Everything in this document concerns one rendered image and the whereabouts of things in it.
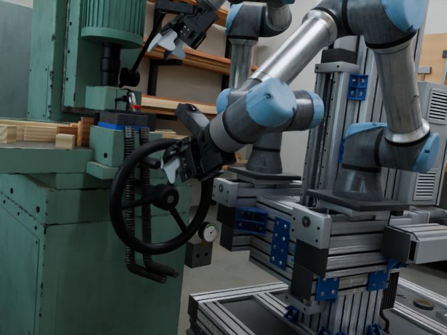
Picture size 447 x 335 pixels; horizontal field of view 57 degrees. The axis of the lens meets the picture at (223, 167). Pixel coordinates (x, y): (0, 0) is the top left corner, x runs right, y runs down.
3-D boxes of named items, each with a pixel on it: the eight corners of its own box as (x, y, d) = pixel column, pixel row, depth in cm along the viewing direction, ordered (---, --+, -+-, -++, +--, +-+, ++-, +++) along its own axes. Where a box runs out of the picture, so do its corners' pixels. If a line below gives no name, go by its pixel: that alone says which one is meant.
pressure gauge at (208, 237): (201, 249, 126) (204, 224, 125) (193, 246, 129) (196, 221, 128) (217, 246, 130) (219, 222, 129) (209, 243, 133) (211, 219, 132)
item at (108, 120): (115, 129, 98) (117, 106, 98) (96, 125, 107) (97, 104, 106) (161, 133, 107) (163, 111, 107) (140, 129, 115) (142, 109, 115)
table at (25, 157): (2, 181, 83) (4, 152, 82) (-29, 159, 105) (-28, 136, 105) (225, 177, 123) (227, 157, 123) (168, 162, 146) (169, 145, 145)
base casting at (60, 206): (42, 226, 99) (44, 189, 98) (-13, 182, 141) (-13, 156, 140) (191, 213, 129) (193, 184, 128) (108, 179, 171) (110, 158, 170)
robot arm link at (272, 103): (308, 116, 68) (275, 117, 62) (263, 143, 76) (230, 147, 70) (291, 74, 70) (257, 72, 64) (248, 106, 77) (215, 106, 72)
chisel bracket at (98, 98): (103, 115, 117) (106, 86, 116) (83, 113, 127) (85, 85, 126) (127, 117, 122) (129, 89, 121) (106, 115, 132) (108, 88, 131)
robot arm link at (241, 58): (251, 147, 165) (265, 2, 151) (214, 143, 167) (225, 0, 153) (253, 141, 177) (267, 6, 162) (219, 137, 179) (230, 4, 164)
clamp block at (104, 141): (109, 167, 98) (112, 129, 97) (86, 159, 108) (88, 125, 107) (161, 167, 108) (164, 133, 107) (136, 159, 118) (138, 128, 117)
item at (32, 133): (25, 141, 108) (26, 125, 108) (23, 140, 109) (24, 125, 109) (192, 147, 145) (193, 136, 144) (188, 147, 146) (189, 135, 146)
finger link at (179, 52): (175, 70, 123) (187, 48, 116) (161, 58, 123) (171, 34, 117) (181, 67, 125) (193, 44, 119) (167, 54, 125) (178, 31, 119)
